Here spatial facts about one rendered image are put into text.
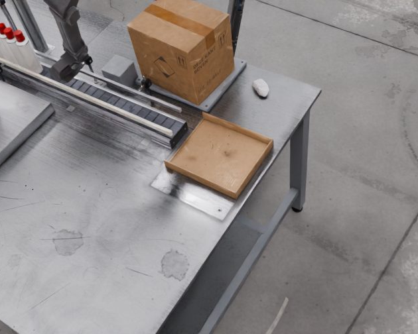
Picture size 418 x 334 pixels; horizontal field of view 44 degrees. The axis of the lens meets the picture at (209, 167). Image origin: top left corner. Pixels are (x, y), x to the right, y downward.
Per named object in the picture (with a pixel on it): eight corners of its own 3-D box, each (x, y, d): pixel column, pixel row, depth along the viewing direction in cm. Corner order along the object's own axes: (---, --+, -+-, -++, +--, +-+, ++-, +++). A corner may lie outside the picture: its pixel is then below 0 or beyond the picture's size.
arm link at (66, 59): (89, 52, 185) (71, 36, 185) (66, 70, 180) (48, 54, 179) (85, 69, 196) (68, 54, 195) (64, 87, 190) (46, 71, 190)
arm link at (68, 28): (80, 5, 147) (51, -21, 146) (66, 19, 146) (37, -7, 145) (93, 55, 189) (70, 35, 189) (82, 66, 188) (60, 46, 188)
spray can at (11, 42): (19, 70, 221) (-2, 32, 205) (28, 62, 223) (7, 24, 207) (28, 73, 219) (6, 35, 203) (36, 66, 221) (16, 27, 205)
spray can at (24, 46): (29, 74, 219) (8, 36, 202) (35, 66, 222) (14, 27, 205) (40, 75, 217) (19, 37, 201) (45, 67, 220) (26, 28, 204)
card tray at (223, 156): (164, 166, 187) (162, 160, 184) (204, 118, 199) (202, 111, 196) (236, 199, 175) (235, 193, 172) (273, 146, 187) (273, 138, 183)
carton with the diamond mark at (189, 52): (142, 78, 213) (125, 24, 192) (179, 44, 223) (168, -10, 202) (198, 107, 200) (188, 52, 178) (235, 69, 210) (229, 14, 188)
